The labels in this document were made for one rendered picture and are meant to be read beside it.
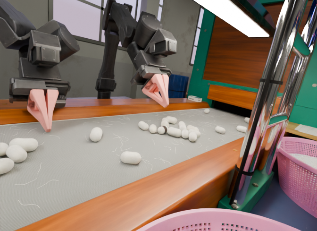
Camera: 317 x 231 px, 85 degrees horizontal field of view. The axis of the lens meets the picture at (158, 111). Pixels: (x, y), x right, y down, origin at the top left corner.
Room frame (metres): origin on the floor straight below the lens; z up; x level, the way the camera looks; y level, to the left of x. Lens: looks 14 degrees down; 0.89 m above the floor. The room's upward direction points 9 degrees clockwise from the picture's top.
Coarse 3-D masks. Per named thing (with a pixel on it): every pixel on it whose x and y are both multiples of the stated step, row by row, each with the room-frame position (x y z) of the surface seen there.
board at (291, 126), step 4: (288, 124) 0.59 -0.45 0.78; (292, 124) 0.60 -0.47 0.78; (296, 124) 0.61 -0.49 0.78; (288, 128) 0.53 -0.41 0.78; (292, 128) 0.53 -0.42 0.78; (292, 132) 0.52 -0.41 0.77; (296, 132) 0.51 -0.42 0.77; (300, 132) 0.50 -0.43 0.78; (304, 136) 0.50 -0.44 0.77; (308, 136) 0.49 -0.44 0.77; (312, 136) 0.48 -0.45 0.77; (316, 136) 0.48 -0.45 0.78; (316, 140) 0.48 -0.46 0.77
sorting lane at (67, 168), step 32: (0, 128) 0.30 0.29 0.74; (32, 128) 0.32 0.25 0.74; (64, 128) 0.35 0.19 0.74; (128, 128) 0.41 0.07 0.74; (32, 160) 0.22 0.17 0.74; (64, 160) 0.23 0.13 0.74; (96, 160) 0.25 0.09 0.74; (160, 160) 0.28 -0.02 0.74; (0, 192) 0.16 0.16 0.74; (32, 192) 0.16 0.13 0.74; (64, 192) 0.17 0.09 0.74; (96, 192) 0.18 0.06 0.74; (0, 224) 0.12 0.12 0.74
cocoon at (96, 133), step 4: (96, 128) 0.32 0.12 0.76; (100, 128) 0.33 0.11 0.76; (92, 132) 0.31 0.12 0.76; (96, 132) 0.31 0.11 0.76; (100, 132) 0.32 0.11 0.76; (92, 136) 0.30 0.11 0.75; (96, 136) 0.30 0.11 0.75; (100, 136) 0.31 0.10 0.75; (92, 140) 0.30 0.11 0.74; (96, 140) 0.30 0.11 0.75
